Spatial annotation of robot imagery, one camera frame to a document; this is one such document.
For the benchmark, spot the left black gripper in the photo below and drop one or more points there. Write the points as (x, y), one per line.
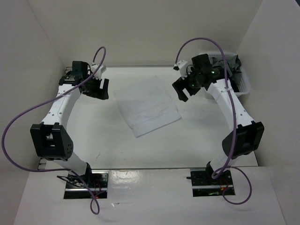
(103, 93)

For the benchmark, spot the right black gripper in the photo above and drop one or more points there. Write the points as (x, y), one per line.
(179, 85)

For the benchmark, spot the white skirt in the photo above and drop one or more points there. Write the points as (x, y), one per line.
(146, 106)

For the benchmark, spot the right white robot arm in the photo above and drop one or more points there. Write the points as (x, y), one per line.
(245, 133)

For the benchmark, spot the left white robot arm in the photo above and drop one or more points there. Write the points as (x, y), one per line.
(81, 73)

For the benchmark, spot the black skirt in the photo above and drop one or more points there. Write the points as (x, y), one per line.
(234, 85)

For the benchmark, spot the grey skirt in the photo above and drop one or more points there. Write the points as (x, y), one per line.
(233, 66)

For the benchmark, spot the white plastic basket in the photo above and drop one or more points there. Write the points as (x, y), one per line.
(244, 85)

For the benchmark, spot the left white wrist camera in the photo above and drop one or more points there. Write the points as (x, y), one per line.
(97, 71)

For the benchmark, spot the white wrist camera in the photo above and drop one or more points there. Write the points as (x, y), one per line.
(97, 71)
(181, 66)

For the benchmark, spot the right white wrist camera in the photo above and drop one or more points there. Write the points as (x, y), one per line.
(181, 66)

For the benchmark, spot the aluminium table edge rail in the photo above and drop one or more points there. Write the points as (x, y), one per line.
(50, 137)

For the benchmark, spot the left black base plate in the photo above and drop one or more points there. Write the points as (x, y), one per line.
(75, 189)

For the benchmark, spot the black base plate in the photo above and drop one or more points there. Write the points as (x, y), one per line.
(203, 185)
(75, 189)

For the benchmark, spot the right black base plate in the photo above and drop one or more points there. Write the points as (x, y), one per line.
(203, 185)

